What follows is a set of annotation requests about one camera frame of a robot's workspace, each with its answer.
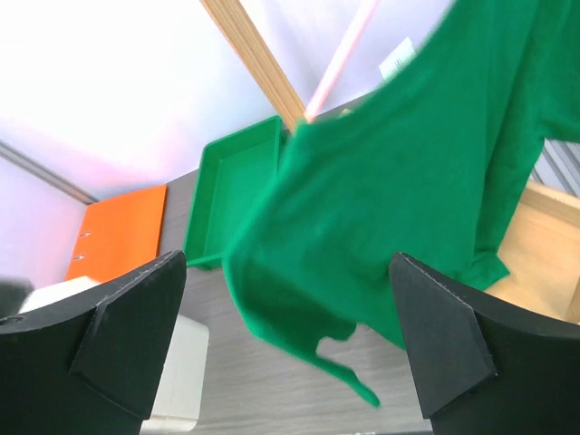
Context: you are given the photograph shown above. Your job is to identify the white stacked containers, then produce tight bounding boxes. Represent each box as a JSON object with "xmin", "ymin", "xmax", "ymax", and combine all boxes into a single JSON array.
[{"xmin": 19, "ymin": 276, "xmax": 209, "ymax": 434}]

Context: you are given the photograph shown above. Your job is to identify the pink wire hanger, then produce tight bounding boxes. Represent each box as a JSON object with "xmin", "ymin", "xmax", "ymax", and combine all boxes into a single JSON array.
[{"xmin": 304, "ymin": 0, "xmax": 380, "ymax": 122}]

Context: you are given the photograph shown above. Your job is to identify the green plastic tray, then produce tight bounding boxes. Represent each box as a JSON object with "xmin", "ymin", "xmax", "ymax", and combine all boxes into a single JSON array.
[{"xmin": 183, "ymin": 116, "xmax": 283, "ymax": 270}]

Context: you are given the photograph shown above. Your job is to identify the orange ring binder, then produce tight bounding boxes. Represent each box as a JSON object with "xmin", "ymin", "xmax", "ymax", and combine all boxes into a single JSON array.
[{"xmin": 65, "ymin": 184, "xmax": 167, "ymax": 283}]

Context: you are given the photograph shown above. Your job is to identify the green t shirt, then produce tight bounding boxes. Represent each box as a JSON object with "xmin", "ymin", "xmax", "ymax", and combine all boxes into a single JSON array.
[{"xmin": 222, "ymin": 0, "xmax": 579, "ymax": 407}]

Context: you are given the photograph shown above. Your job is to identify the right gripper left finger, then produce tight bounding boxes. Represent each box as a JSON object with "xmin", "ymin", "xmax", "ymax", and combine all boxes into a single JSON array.
[{"xmin": 1, "ymin": 251, "xmax": 187, "ymax": 434}]

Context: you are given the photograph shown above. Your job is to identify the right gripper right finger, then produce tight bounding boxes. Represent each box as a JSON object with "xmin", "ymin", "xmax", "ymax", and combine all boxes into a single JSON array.
[{"xmin": 390, "ymin": 253, "xmax": 579, "ymax": 434}]

